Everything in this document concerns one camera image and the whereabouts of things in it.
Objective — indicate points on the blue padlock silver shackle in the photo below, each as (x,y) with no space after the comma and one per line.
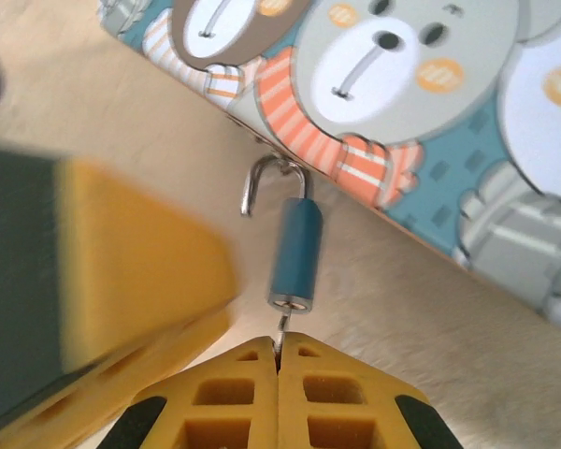
(297,248)

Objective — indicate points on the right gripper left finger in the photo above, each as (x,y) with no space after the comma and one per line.
(224,402)

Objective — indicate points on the bear print gift box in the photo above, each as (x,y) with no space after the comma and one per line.
(402,93)

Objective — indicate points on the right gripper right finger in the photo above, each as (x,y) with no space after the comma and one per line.
(336,402)

